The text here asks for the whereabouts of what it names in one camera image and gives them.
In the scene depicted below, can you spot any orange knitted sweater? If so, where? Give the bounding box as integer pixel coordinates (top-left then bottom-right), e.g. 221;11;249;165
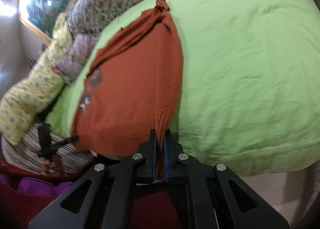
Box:
70;0;185;158

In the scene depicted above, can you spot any person's left hand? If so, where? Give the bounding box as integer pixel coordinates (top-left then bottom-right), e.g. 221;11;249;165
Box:
41;155;63;176

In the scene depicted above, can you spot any purple and red garment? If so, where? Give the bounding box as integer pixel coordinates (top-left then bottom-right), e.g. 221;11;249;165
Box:
1;160;77;228

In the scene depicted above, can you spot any plaid checkered cloth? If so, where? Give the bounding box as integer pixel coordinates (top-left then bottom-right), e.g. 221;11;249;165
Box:
1;123;94;175

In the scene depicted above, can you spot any light green bed sheet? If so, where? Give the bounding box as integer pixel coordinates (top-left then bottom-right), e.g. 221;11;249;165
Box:
46;0;320;178

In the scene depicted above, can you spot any pink floral blanket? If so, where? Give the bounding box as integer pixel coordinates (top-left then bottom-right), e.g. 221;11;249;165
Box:
52;33;98;85

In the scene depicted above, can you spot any yellow cartoon print blanket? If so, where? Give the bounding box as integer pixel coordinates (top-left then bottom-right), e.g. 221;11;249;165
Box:
1;13;73;146

